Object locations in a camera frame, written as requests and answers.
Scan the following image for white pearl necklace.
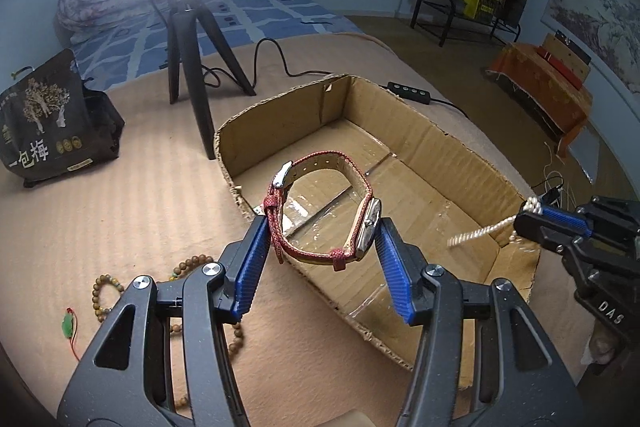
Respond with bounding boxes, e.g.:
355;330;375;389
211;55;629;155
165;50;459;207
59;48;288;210
446;196;544;249

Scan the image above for red strap wristwatch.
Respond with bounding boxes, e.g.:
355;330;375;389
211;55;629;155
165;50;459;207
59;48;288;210
262;149;383;272

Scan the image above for long brown bead necklace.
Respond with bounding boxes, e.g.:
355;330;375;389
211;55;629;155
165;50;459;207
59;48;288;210
90;253;246;412

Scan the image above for green jade pendant red cord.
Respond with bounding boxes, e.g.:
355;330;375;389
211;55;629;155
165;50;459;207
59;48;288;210
60;307;83;362

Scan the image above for shallow cardboard box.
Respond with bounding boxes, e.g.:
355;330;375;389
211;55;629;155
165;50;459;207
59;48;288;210
215;75;540;369

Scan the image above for orange cloth covered table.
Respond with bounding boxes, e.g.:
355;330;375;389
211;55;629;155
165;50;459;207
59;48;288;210
487;42;592;158

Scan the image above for wooden box with red book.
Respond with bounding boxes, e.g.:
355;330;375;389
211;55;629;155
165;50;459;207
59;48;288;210
536;31;591;90

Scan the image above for yellow box on rack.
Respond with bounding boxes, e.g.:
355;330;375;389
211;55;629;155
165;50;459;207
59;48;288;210
462;0;501;23

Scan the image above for black printed gift bag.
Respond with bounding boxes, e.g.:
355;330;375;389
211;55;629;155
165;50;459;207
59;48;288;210
1;49;125;188

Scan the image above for black tripod stand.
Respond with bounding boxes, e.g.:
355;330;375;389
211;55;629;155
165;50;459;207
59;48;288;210
165;0;256;160

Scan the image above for blue checkered bed sheet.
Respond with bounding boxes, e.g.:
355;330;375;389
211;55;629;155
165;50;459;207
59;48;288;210
69;0;364;93

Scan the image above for white cables on floor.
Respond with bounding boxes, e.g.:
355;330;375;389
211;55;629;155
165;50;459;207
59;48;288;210
529;141;576;212

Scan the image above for landscape painting wall scroll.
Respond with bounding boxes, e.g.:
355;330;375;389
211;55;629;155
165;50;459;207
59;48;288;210
540;0;640;96

